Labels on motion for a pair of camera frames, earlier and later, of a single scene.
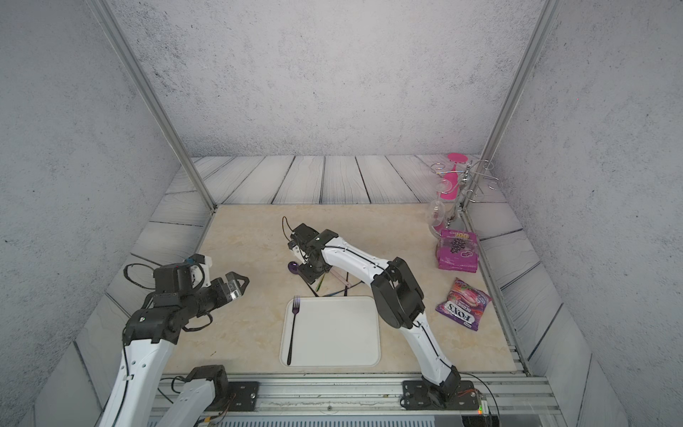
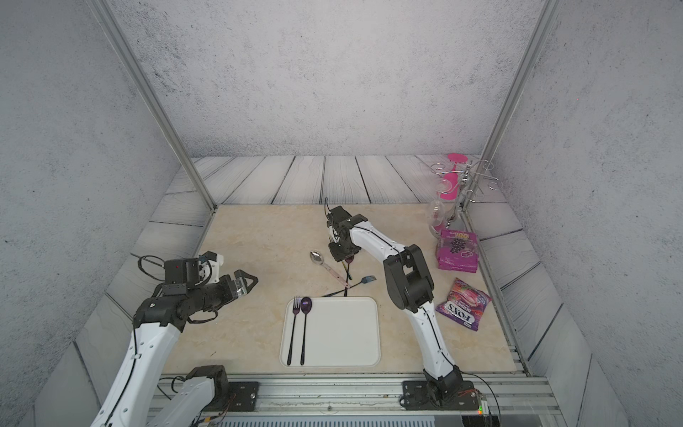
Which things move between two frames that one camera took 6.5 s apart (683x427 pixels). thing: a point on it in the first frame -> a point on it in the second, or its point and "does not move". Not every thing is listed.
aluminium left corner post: x=115 y=28 does not move
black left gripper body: x=205 y=299 does not move
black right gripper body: x=309 y=271 -> x=340 y=251
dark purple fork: x=295 y=307 does not move
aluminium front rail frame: x=509 y=398 does not move
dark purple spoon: x=293 y=267 -> x=305 y=305
